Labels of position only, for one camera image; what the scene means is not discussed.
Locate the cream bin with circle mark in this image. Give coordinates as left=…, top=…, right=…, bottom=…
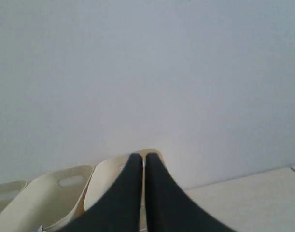
left=84, top=148, right=165, bottom=232

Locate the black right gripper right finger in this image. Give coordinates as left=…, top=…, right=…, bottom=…
left=145, top=153, right=231, bottom=232

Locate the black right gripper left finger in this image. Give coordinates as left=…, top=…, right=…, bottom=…
left=59, top=153, right=142, bottom=232

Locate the cream bin with triangle mark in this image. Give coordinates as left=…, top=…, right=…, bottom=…
left=0, top=180, right=28, bottom=213

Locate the cream bin with square mark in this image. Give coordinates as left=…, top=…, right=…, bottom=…
left=0, top=165, right=94, bottom=232

